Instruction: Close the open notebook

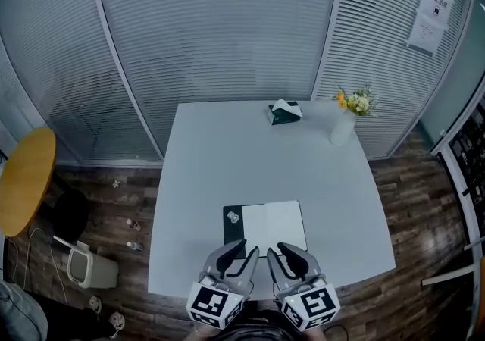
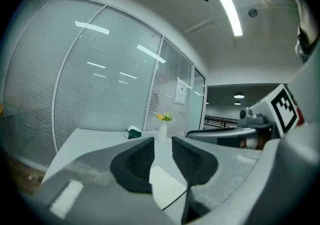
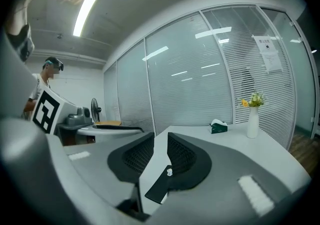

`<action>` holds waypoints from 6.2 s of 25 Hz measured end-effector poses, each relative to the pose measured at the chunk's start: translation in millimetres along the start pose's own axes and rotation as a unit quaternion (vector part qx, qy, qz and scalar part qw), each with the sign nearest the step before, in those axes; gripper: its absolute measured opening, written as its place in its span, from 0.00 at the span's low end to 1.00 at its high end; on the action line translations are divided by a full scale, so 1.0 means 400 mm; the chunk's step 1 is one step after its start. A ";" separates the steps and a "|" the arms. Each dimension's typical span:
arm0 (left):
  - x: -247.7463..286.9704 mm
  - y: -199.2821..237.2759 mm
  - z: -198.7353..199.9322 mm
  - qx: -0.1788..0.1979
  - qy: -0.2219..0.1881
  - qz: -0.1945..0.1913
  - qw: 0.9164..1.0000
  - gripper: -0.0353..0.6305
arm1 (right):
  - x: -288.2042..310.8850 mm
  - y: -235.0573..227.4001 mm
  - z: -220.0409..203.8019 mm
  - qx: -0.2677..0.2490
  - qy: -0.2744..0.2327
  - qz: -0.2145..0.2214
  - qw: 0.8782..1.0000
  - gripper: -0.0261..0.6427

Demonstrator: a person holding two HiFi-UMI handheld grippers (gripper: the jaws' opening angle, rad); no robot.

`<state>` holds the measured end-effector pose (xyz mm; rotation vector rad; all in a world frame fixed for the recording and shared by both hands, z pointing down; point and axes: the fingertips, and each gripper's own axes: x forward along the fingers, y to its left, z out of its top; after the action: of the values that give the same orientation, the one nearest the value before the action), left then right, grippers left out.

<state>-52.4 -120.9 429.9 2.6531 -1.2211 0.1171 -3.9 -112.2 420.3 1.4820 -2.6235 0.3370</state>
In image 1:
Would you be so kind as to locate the white notice with camera icon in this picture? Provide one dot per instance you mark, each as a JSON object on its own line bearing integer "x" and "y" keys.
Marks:
{"x": 437, "y": 0}

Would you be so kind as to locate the white trash bin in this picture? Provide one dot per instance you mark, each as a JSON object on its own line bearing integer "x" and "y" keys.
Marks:
{"x": 96, "y": 269}

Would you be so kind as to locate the white vase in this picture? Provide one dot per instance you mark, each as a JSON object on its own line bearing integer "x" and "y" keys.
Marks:
{"x": 341, "y": 129}

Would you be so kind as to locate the white text paper sheet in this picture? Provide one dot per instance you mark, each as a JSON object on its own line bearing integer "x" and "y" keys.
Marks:
{"x": 424, "y": 36}

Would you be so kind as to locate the white wooden bar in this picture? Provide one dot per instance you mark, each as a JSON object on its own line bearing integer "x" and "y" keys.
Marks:
{"x": 447, "y": 278}

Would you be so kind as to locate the clear plastic bottle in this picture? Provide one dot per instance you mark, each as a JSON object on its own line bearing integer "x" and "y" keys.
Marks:
{"x": 134, "y": 246}

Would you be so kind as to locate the small brown bottle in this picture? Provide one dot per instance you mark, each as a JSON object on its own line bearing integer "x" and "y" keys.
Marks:
{"x": 133, "y": 224}

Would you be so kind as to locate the frosted glass door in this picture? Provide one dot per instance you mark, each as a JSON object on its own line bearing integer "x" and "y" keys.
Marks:
{"x": 470, "y": 66}

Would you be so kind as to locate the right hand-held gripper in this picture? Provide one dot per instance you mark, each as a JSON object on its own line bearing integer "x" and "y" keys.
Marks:
{"x": 310, "y": 305}

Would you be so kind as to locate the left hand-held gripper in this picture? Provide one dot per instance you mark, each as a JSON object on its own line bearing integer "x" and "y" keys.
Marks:
{"x": 206, "y": 301}

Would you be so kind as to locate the round wooden side table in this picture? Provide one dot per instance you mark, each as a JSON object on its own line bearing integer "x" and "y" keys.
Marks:
{"x": 26, "y": 180}

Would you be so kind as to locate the green tissue box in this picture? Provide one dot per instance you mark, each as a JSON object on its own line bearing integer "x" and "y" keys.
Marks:
{"x": 284, "y": 116}

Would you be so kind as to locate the yellow and white flowers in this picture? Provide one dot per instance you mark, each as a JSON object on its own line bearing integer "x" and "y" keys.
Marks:
{"x": 358, "y": 102}

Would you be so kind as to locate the black notebook with white pages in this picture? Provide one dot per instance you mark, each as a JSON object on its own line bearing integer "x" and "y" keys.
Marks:
{"x": 273, "y": 222}

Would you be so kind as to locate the black round table base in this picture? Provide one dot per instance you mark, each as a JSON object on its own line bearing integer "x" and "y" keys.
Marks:
{"x": 72, "y": 214}

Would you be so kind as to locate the black metal railing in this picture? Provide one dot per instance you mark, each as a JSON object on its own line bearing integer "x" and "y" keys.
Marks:
{"x": 473, "y": 150}

